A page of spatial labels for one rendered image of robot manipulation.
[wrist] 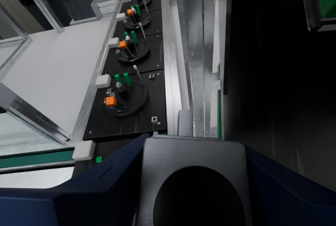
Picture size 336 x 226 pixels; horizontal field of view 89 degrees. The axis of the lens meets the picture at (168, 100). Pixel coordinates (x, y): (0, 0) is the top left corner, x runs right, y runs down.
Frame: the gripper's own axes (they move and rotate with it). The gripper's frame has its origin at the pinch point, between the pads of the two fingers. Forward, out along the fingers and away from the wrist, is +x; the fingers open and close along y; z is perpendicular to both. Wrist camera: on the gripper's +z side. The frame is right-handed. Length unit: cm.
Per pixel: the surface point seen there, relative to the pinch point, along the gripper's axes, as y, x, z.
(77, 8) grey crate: 104, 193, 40
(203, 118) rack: -3.6, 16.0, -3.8
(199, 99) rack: -2.2, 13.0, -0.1
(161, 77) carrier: 4, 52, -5
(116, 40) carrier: 26, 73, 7
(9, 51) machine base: 111, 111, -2
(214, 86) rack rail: -3.5, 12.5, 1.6
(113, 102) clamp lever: 14.7, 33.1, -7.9
